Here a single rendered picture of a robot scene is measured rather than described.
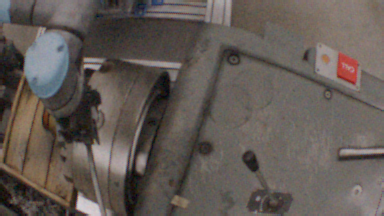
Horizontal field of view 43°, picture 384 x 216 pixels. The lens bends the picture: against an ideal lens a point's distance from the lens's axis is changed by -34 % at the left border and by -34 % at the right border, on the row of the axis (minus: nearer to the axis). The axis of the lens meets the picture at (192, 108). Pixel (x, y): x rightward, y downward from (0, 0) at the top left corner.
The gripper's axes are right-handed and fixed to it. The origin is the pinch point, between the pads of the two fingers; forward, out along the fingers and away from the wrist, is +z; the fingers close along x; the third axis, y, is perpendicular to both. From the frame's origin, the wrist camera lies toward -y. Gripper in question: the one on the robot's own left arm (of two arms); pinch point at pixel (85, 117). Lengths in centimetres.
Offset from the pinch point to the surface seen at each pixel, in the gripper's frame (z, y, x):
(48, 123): 26.6, -8.9, -15.8
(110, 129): 13.4, -1.2, 2.7
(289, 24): 147, -71, 66
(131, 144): 13.8, 1.9, 6.1
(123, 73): 17.3, -12.0, 6.2
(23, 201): 77, 2, -50
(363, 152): 10, 15, 51
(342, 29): 149, -68, 98
